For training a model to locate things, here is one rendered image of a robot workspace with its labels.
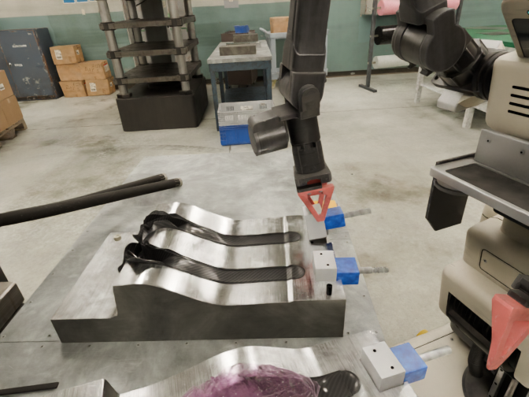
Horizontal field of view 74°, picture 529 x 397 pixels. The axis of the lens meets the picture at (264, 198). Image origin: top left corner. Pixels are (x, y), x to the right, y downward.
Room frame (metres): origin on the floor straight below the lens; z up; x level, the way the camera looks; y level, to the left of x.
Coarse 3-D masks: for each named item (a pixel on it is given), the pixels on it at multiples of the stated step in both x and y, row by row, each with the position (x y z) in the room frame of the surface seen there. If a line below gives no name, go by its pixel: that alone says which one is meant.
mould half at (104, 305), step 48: (144, 240) 0.55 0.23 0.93; (192, 240) 0.56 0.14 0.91; (96, 288) 0.50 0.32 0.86; (144, 288) 0.43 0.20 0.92; (192, 288) 0.44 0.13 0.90; (240, 288) 0.46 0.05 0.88; (288, 288) 0.45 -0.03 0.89; (336, 288) 0.44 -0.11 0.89; (96, 336) 0.43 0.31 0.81; (144, 336) 0.43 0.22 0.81; (192, 336) 0.42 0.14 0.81; (240, 336) 0.42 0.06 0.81; (288, 336) 0.42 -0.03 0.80; (336, 336) 0.41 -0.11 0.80
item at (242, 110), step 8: (224, 104) 3.93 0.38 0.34; (232, 104) 3.93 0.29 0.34; (240, 104) 3.94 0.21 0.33; (248, 104) 3.94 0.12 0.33; (256, 104) 3.94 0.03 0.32; (264, 104) 3.94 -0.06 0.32; (272, 104) 3.85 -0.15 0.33; (224, 112) 3.55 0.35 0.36; (232, 112) 3.56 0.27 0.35; (240, 112) 3.56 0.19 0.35; (248, 112) 3.57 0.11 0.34; (256, 112) 3.56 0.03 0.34; (224, 120) 3.56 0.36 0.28; (232, 120) 3.72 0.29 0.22; (240, 120) 3.56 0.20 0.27
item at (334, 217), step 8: (304, 208) 0.61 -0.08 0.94; (320, 208) 0.60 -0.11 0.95; (328, 208) 0.62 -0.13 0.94; (336, 208) 0.61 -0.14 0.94; (368, 208) 0.59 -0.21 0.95; (304, 216) 0.58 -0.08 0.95; (312, 216) 0.58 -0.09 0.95; (328, 216) 0.58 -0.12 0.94; (336, 216) 0.58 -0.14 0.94; (344, 216) 0.59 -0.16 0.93; (352, 216) 0.59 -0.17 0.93; (312, 224) 0.57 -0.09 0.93; (320, 224) 0.57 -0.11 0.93; (328, 224) 0.58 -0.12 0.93; (336, 224) 0.57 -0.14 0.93; (344, 224) 0.57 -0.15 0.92; (312, 232) 0.57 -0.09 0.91; (320, 232) 0.57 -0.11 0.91
